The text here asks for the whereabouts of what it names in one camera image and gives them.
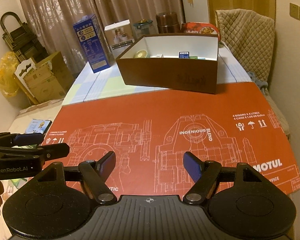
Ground brown flattened cardboard boxes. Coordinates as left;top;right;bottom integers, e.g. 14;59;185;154
13;51;74;105

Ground beige patterned curtain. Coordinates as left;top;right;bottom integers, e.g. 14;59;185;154
20;0;185;75

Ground green blue printed booklet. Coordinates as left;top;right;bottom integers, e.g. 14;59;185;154
25;119;52;134

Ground brown thermos jar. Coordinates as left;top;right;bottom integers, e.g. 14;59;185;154
156;11;180;34

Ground teal handheld mini fan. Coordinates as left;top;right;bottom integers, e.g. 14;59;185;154
134;49;148;59

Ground red snack tin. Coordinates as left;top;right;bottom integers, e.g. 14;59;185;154
181;22;221;41

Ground white product photo box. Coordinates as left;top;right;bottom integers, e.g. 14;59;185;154
104;20;134;59

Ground yellow plastic bag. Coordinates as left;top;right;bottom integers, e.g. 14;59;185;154
0;51;20;98

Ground red Motul cardboard mat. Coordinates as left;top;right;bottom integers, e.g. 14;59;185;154
45;82;300;196

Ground green rectangular box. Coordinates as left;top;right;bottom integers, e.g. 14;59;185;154
190;56;206;60

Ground small blue barcode box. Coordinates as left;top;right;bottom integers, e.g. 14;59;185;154
179;51;190;59

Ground black folding hand cart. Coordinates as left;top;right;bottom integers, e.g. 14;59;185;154
0;11;49;63

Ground tall blue milk carton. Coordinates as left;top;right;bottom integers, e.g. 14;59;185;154
73;14;111;73

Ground pastel checkered tablecloth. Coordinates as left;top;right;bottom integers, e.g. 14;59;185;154
62;42;251;106

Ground brown cardboard storage box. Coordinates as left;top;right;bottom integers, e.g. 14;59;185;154
116;33;218;94

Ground quilted beige chair cover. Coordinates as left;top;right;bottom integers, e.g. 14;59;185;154
215;9;275;81

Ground glass jar teal lid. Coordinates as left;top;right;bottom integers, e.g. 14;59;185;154
133;19;157;39

